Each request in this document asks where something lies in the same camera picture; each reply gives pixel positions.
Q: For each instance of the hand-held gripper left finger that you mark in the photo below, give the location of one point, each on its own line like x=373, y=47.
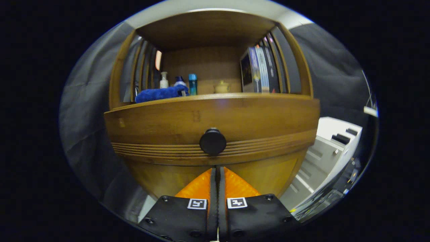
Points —
x=213, y=215

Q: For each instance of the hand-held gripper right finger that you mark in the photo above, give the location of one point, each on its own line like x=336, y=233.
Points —
x=221, y=215

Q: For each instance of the wooden drawer with black knob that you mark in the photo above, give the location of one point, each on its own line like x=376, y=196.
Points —
x=161, y=127

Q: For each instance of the white side cabinet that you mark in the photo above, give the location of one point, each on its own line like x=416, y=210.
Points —
x=322, y=158

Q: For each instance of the wooden countertop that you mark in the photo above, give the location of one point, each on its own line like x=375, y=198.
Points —
x=215, y=96

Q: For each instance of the wooden cabinet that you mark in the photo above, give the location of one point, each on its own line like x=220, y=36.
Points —
x=201, y=60

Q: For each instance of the beige lidded teacup with saucer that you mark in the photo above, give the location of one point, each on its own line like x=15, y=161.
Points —
x=221, y=88

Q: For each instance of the clear blue bottle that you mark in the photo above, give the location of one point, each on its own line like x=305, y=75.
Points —
x=192, y=85

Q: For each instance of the blue folded towel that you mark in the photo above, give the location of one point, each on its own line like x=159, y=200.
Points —
x=158, y=94

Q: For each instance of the white bottle with blue cap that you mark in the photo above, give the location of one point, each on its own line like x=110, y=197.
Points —
x=180, y=81

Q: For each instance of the white pump bottle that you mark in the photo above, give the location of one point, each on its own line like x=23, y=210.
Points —
x=164, y=82

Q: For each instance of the book with pale spine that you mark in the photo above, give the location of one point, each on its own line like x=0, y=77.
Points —
x=263, y=74

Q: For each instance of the book with blue spine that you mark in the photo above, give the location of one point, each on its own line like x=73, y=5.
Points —
x=255, y=70

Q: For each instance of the book with black spine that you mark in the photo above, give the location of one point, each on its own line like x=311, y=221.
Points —
x=272, y=74

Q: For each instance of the black backdrop cloth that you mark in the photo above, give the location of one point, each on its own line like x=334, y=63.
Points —
x=84, y=117

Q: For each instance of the white side desk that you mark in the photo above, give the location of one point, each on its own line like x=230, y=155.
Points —
x=369, y=111

